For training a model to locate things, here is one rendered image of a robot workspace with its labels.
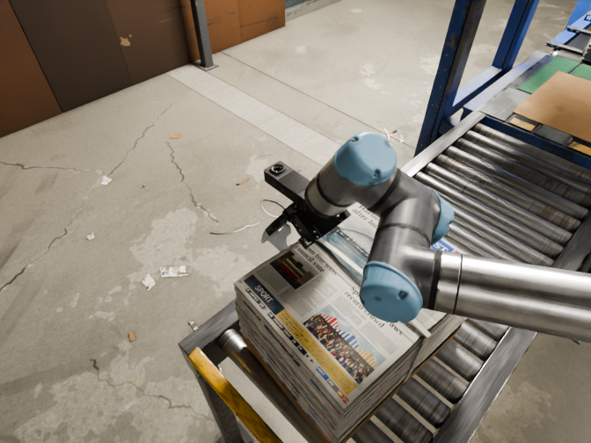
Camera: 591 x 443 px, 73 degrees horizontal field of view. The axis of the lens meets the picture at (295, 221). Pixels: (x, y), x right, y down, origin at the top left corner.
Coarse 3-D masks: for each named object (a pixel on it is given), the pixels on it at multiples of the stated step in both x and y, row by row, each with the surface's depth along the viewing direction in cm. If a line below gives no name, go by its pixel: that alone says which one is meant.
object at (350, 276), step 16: (304, 240) 78; (336, 240) 78; (320, 256) 75; (336, 256) 75; (352, 256) 75; (336, 272) 73; (352, 272) 73; (432, 320) 66; (416, 336) 64; (416, 352) 71
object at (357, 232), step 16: (352, 208) 84; (352, 224) 81; (368, 224) 81; (352, 240) 78; (368, 240) 78; (448, 320) 72; (464, 320) 83; (432, 336) 70; (448, 336) 80; (432, 352) 83; (416, 368) 81
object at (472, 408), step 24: (576, 240) 108; (576, 264) 103; (504, 336) 89; (528, 336) 89; (504, 360) 85; (480, 384) 82; (504, 384) 82; (456, 408) 79; (480, 408) 79; (456, 432) 76
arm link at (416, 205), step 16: (400, 176) 56; (400, 192) 55; (416, 192) 56; (432, 192) 58; (368, 208) 58; (384, 208) 56; (400, 208) 54; (416, 208) 54; (432, 208) 56; (448, 208) 57; (384, 224) 54; (416, 224) 52; (432, 224) 55; (448, 224) 56; (432, 240) 57
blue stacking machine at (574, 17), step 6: (582, 0) 295; (588, 0) 293; (576, 6) 300; (582, 6) 297; (588, 6) 295; (576, 12) 302; (582, 12) 299; (570, 18) 306; (576, 18) 304; (570, 24) 308; (564, 30) 313
